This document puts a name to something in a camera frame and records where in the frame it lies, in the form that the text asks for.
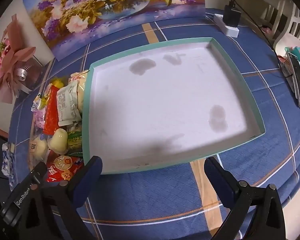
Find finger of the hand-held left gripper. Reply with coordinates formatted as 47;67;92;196
0;162;48;227

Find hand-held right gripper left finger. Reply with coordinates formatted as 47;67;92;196
20;156;103;240

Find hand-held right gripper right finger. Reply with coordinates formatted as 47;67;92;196
204;157;288;240

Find red crinkled snack packet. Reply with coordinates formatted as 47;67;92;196
45;154;85;183

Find green snack packet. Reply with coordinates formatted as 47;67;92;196
66;122;83;153

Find pale yellow jelly cup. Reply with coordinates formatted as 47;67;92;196
48;128;68;155

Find clear packet with pale cookie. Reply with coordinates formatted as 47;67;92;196
29;134;52;160

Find orange dotted snack packet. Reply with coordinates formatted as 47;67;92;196
43;86;60;135

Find white packet with green print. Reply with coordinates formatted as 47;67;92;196
56;84;87;127

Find pink snack packet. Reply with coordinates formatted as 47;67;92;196
34;110;47;130

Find small white silver packet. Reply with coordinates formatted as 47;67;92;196
31;94;47;110

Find teal shallow cardboard box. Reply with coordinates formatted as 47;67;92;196
81;37;266;175

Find pale yellow chips packet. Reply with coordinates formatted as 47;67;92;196
68;70;90;90

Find yellow snack packet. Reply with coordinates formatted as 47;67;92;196
49;78;65;88

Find blue white packet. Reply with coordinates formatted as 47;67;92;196
1;142;17;188

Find blue plaid tablecloth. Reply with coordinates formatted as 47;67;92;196
9;7;300;240

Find black remote control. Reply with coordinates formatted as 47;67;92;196
286;52;300;109

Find pink flower bouquet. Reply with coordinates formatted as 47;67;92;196
0;14;44;103

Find white power strip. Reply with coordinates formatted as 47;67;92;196
213;13;240;37

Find black charger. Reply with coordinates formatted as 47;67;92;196
224;0;241;27

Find white chair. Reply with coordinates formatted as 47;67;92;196
261;0;300;52

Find flower painting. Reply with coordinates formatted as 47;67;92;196
21;0;206;60

